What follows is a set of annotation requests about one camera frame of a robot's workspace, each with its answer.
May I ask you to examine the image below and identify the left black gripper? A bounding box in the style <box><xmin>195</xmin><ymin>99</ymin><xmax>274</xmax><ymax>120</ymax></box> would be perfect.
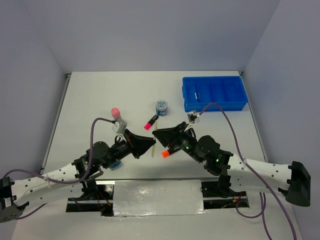
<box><xmin>102</xmin><ymin>128</ymin><xmax>156</xmax><ymax>169</ymax></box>

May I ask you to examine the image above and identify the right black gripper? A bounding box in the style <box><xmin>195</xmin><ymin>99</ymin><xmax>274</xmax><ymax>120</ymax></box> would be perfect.
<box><xmin>152</xmin><ymin>121</ymin><xmax>203</xmax><ymax>163</ymax></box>

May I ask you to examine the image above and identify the orange black highlighter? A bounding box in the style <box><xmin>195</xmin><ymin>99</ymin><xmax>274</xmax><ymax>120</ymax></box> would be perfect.
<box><xmin>162</xmin><ymin>148</ymin><xmax>175</xmax><ymax>158</ymax></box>

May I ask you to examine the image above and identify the yellow gel pen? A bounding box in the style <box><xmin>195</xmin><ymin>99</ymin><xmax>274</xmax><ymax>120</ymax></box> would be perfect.
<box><xmin>151</xmin><ymin>120</ymin><xmax>158</xmax><ymax>158</ymax></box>

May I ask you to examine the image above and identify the pink black highlighter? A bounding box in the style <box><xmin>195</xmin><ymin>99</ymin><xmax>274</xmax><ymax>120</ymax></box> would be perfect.
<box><xmin>144</xmin><ymin>114</ymin><xmax>159</xmax><ymax>131</ymax></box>

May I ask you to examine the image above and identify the blue patterned round jar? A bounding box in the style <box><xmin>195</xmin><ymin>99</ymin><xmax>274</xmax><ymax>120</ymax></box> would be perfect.
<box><xmin>155</xmin><ymin>100</ymin><xmax>168</xmax><ymax>117</ymax></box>

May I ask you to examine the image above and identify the blue labelled tub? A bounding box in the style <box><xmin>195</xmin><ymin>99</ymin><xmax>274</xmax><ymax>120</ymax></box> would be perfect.
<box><xmin>109</xmin><ymin>161</ymin><xmax>122</xmax><ymax>170</ymax></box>

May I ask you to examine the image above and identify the pink capped eraser bottle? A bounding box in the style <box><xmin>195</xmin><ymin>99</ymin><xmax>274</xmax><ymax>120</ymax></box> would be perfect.
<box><xmin>110</xmin><ymin>107</ymin><xmax>121</xmax><ymax>120</ymax></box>

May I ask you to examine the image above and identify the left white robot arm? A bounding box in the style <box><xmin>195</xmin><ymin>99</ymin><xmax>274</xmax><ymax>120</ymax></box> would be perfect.
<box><xmin>0</xmin><ymin>129</ymin><xmax>156</xmax><ymax>223</ymax></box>

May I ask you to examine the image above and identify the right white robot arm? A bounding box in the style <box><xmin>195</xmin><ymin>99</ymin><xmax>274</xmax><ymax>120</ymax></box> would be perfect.
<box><xmin>152</xmin><ymin>122</ymin><xmax>311</xmax><ymax>207</ymax></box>

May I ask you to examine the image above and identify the silver foil plate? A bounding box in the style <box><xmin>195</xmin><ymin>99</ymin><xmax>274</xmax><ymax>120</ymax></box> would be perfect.
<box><xmin>113</xmin><ymin>179</ymin><xmax>205</xmax><ymax>217</ymax></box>

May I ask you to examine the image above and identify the blue divided plastic bin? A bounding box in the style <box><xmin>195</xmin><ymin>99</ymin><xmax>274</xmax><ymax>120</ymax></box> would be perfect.
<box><xmin>182</xmin><ymin>76</ymin><xmax>249</xmax><ymax>112</ymax></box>

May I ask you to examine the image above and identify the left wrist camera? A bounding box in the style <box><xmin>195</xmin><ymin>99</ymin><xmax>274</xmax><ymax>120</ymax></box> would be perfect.
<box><xmin>112</xmin><ymin>118</ymin><xmax>127</xmax><ymax>135</ymax></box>

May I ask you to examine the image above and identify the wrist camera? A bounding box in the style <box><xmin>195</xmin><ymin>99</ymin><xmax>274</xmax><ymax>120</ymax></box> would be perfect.
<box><xmin>112</xmin><ymin>118</ymin><xmax>127</xmax><ymax>135</ymax></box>
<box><xmin>185</xmin><ymin>110</ymin><xmax>201</xmax><ymax>131</ymax></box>

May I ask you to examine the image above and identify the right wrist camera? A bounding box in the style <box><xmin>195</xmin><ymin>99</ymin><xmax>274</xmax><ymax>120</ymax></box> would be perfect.
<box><xmin>185</xmin><ymin>110</ymin><xmax>201</xmax><ymax>131</ymax></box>

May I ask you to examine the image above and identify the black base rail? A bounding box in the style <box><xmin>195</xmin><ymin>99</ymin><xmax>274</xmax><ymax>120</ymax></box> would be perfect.
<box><xmin>65</xmin><ymin>179</ymin><xmax>249</xmax><ymax>217</ymax></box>

